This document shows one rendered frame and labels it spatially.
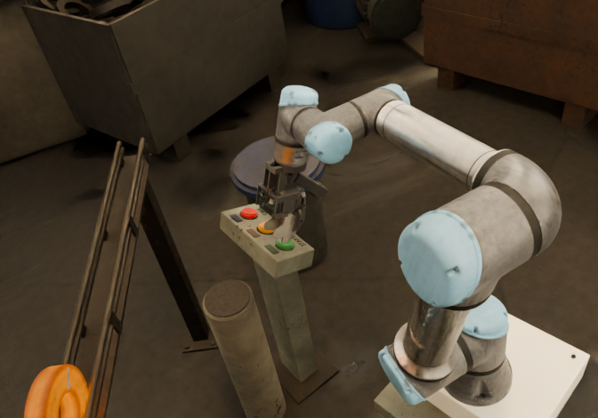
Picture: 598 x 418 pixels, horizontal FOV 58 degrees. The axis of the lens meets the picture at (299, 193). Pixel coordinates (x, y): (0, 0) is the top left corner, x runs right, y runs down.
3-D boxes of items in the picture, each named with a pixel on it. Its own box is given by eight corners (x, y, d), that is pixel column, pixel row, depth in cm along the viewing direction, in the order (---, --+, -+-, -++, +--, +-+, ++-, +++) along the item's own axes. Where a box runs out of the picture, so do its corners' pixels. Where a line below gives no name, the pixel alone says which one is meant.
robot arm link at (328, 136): (367, 113, 97) (335, 92, 105) (313, 138, 94) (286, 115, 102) (372, 149, 102) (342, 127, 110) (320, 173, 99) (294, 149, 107)
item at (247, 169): (286, 296, 190) (265, 205, 163) (238, 250, 211) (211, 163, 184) (353, 248, 203) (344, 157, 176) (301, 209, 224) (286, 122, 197)
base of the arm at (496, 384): (465, 333, 127) (465, 306, 121) (526, 371, 117) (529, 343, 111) (424, 377, 120) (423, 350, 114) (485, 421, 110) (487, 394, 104)
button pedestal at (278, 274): (303, 411, 157) (267, 269, 118) (257, 357, 173) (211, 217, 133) (344, 376, 164) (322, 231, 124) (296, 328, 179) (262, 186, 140)
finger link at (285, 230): (266, 247, 121) (270, 213, 117) (286, 241, 125) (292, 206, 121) (274, 255, 119) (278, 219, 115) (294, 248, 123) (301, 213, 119)
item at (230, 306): (261, 438, 153) (218, 327, 120) (238, 407, 161) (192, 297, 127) (294, 410, 158) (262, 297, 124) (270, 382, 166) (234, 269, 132)
